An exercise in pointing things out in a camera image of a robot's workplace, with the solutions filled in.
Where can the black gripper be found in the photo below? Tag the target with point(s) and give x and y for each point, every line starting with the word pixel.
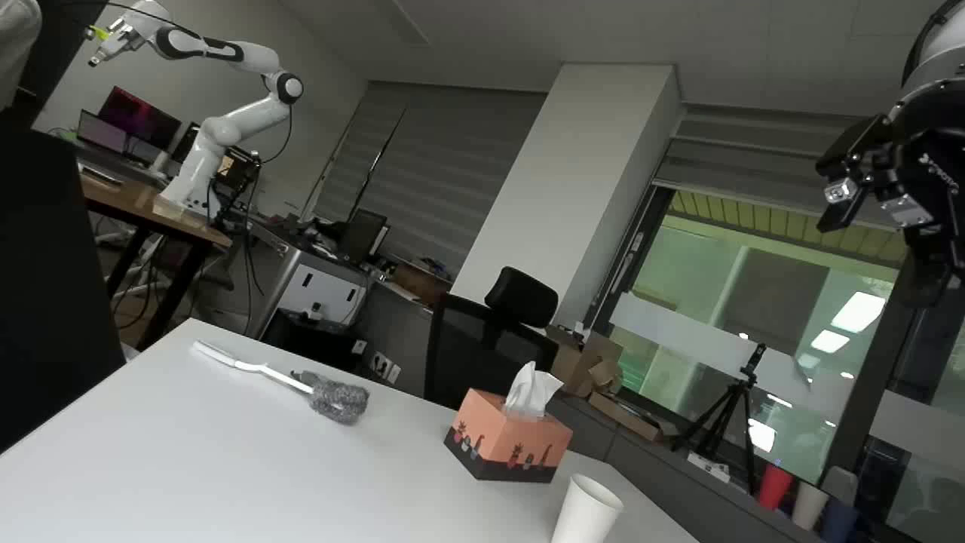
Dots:
pixel 911 164

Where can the white tissue sheet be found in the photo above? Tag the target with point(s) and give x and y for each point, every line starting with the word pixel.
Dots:
pixel 530 390

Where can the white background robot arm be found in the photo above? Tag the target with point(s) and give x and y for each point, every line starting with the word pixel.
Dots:
pixel 149 23

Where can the white main robot arm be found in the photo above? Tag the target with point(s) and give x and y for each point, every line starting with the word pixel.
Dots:
pixel 934 65

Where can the brown cardboard box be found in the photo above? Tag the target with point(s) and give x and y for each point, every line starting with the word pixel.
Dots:
pixel 588 367

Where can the orange tissue box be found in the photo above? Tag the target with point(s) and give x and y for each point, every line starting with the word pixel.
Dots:
pixel 495 444

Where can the red cup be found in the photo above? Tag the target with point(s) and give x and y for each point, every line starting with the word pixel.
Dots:
pixel 772 487

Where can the black office chair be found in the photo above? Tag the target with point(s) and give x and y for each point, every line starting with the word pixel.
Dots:
pixel 480 345

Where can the white paper cup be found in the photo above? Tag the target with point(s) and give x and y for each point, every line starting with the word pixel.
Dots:
pixel 585 513

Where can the white computer case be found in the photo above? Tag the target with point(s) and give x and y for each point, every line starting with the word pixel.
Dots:
pixel 318 287

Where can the wooden background desk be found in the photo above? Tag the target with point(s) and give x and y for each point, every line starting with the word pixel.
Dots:
pixel 139 206

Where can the black camera tripod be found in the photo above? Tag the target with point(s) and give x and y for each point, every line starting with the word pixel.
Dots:
pixel 707 434

